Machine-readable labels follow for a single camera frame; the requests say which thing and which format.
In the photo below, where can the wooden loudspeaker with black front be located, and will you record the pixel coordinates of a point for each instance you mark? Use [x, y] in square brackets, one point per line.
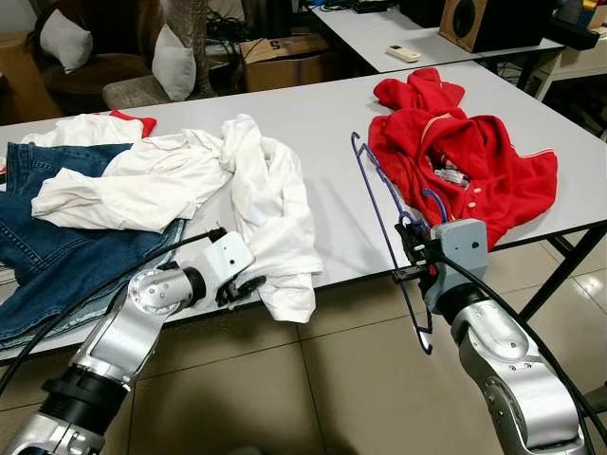
[493, 24]

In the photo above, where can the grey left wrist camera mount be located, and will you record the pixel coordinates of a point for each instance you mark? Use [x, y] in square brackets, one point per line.
[226, 258]

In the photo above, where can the white pillow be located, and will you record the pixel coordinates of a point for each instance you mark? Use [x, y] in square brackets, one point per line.
[174, 66]
[64, 43]

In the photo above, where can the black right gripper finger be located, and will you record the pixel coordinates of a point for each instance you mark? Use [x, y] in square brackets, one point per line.
[406, 227]
[424, 226]

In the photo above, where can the black box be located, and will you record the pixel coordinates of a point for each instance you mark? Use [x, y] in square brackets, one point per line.
[569, 33]

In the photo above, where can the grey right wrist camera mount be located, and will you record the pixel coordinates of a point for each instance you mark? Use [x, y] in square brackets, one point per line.
[462, 248]

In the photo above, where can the red polo shirt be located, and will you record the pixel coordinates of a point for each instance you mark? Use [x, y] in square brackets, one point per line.
[493, 171]

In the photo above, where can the blue denim jeans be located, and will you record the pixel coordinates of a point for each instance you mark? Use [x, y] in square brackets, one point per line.
[57, 246]

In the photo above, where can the brown cardboard box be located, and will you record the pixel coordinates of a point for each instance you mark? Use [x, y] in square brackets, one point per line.
[285, 66]

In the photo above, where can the dark brown armchair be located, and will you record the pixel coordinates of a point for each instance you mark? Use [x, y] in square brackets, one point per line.
[95, 74]

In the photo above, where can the black table leg frame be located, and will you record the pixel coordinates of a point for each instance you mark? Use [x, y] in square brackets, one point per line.
[560, 270]

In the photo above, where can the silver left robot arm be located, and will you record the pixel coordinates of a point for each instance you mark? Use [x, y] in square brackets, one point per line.
[114, 341]

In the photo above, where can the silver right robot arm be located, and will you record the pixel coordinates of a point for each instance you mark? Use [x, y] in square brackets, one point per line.
[517, 379]

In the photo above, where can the white remote control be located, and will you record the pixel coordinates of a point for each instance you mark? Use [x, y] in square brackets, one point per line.
[402, 53]

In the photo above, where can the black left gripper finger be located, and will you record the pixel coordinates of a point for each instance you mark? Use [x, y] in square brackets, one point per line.
[253, 294]
[256, 282]

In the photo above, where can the grey fabric chair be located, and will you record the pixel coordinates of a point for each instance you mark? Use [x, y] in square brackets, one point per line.
[133, 92]

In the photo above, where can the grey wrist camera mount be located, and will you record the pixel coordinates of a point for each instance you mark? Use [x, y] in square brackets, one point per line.
[226, 258]
[462, 248]

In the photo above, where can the white long-sleeve shirt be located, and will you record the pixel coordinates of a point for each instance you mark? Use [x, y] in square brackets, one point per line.
[266, 209]

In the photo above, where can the white garment with red trim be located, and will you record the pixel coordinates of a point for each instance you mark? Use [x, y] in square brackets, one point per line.
[85, 131]

